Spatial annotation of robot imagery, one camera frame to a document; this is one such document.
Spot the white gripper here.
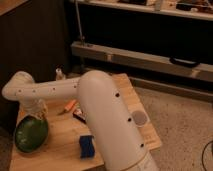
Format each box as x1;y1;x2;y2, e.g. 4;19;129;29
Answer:
23;99;48;120

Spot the green ceramic bowl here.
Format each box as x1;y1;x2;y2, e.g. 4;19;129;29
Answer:
14;115;49;153

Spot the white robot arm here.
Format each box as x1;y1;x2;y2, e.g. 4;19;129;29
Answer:
2;70;159;171

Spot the orange marker pen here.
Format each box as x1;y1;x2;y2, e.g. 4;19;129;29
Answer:
59;99;77;115

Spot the small white bottle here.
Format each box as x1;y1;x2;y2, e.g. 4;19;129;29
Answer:
55;68;65;80

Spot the black and red small box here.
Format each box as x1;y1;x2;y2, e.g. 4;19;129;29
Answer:
73;109;86;123

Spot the blue sponge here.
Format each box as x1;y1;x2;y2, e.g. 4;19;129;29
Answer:
79;135;95;158

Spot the vertical metal rod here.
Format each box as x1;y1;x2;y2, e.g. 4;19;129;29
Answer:
74;0;85;45

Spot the metal shelf frame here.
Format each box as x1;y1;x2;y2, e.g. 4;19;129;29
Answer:
71;41;213;82

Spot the black floor cable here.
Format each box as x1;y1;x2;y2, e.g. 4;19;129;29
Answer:
201;140;213;171

